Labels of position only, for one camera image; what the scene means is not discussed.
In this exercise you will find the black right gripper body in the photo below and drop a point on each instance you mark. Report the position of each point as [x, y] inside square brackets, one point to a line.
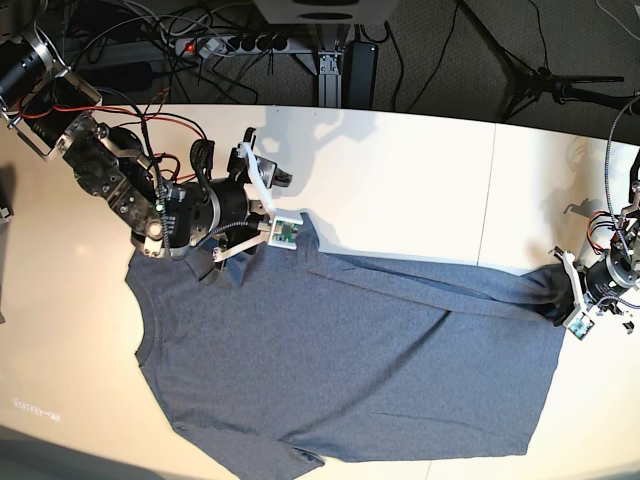
[225, 215]

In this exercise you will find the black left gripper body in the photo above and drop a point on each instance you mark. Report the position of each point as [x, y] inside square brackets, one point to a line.
[607, 281]

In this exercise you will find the blue grey T-shirt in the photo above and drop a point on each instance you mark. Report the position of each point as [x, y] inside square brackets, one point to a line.
[287, 357]

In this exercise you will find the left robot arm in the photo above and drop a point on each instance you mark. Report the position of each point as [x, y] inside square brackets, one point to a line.
[614, 237]

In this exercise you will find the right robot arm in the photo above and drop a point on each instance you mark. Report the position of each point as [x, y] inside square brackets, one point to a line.
[53, 111]

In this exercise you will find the aluminium table leg profile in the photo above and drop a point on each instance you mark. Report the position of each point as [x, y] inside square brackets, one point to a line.
[322, 56]

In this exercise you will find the black power adapter brick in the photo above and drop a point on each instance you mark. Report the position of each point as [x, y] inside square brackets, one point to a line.
[360, 75]

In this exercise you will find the white power strip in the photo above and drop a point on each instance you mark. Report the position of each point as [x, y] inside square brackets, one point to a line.
[231, 45]

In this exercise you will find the black power brick left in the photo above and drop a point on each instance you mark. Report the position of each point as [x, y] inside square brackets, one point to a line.
[132, 77]

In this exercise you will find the black tripod stand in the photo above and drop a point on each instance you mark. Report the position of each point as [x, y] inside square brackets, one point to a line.
[526, 85]

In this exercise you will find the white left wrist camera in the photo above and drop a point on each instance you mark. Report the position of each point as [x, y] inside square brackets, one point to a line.
[579, 324]

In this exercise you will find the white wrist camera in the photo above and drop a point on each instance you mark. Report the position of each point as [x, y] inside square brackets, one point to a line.
[284, 229]
[579, 324]

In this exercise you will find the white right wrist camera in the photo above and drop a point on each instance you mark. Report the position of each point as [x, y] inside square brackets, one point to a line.
[284, 229]

